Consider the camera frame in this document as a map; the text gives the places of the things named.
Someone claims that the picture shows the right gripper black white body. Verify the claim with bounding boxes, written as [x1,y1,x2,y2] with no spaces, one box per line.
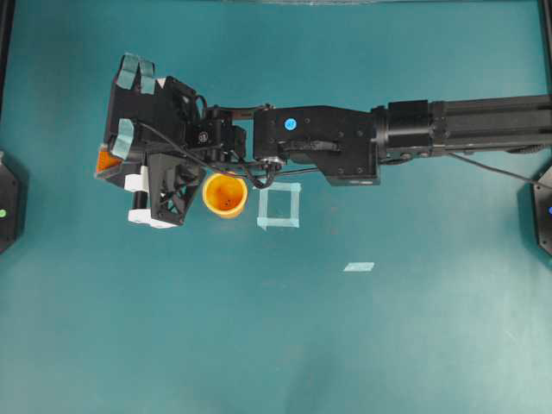
[123,77,247,229]

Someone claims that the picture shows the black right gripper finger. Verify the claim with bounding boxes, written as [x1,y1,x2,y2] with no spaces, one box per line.
[108,53,162,129]
[94,118,148,187]

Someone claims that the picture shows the orange cube block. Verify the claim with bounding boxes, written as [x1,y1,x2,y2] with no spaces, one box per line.
[95,147,122,174]

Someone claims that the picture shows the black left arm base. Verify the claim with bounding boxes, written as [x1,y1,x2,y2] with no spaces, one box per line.
[1,151,29,254]

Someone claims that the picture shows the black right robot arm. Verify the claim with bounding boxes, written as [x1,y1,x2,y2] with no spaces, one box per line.
[95,53,551,228]

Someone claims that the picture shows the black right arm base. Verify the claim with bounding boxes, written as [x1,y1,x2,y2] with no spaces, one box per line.
[530,166,552,256]

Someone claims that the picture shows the yellow orange plastic cup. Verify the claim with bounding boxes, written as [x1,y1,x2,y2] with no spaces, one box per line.
[202,173,248,219]

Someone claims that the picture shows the light blue tape square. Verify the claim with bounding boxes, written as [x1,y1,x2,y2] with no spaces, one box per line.
[257,182,302,230]

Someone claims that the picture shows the small light blue tape strip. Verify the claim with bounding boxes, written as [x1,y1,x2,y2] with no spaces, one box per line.
[343,262,374,273]

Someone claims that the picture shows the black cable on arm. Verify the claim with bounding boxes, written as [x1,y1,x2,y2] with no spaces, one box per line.
[137,122,552,191]

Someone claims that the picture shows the black left frame post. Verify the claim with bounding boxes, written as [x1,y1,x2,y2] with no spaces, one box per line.
[0,0,16,105]

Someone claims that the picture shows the black frame post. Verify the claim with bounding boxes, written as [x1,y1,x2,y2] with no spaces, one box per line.
[0,0,16,105]
[537,0,552,93]

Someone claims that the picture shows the black right frame post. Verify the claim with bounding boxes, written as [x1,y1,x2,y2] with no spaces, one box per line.
[537,0,552,93]

